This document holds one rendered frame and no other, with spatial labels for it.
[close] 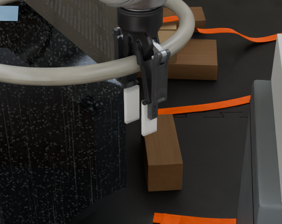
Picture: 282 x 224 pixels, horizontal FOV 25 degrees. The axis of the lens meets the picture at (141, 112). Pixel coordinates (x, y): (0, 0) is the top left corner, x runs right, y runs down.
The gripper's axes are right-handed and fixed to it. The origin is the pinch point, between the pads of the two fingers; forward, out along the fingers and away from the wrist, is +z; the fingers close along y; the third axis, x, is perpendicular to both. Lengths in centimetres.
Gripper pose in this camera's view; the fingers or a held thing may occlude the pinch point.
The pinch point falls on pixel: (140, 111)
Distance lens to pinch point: 114.9
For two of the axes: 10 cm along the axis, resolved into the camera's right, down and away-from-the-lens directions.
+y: -5.9, -4.1, 6.9
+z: 0.0, 8.6, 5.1
